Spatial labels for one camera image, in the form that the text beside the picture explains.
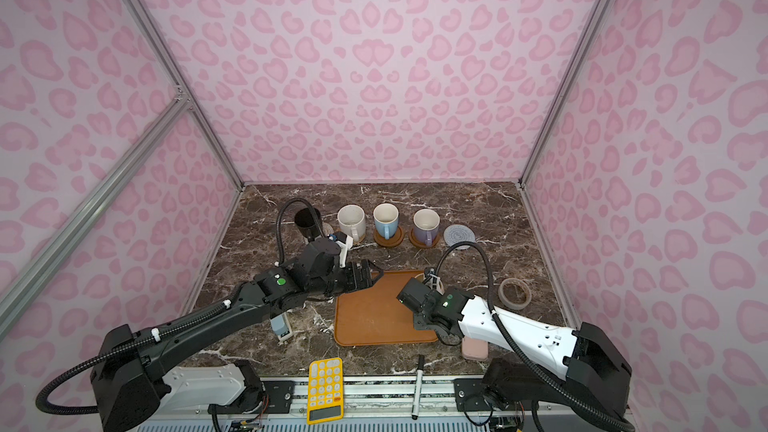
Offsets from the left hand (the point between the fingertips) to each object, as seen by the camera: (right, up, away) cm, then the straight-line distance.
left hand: (376, 273), depth 74 cm
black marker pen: (+10, -28, -1) cm, 30 cm away
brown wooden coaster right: (+12, +4, +26) cm, 29 cm away
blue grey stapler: (-25, -15, +5) cm, 30 cm away
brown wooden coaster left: (+4, +5, +27) cm, 27 cm away
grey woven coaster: (+26, +7, +30) cm, 40 cm away
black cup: (-21, +12, +14) cm, 28 cm away
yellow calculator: (-12, -29, -2) cm, 31 cm away
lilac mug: (+15, +10, +29) cm, 34 cm away
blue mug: (+2, +13, +25) cm, 29 cm away
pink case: (+26, -20, +4) cm, 33 cm away
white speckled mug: (-10, +11, +29) cm, 33 cm away
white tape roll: (+41, -10, +16) cm, 45 cm away
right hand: (+12, -13, +5) cm, 19 cm away
